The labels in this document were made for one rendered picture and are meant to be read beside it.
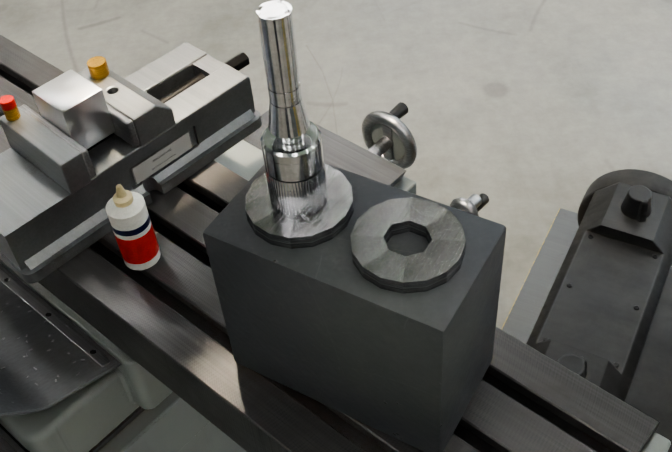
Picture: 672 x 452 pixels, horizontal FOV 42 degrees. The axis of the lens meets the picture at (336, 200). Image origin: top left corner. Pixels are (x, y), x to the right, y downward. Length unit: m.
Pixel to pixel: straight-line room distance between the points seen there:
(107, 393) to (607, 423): 0.54
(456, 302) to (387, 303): 0.05
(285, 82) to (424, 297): 0.19
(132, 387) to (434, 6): 2.20
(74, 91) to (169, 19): 2.12
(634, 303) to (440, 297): 0.72
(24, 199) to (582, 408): 0.61
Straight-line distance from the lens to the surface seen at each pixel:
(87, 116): 0.98
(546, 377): 0.85
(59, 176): 0.97
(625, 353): 1.29
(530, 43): 2.85
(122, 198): 0.90
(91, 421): 1.05
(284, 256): 0.69
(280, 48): 0.61
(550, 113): 2.58
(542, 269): 1.62
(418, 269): 0.66
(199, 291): 0.93
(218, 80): 1.07
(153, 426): 1.12
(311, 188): 0.68
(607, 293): 1.35
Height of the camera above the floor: 1.62
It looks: 45 degrees down
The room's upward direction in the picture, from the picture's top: 5 degrees counter-clockwise
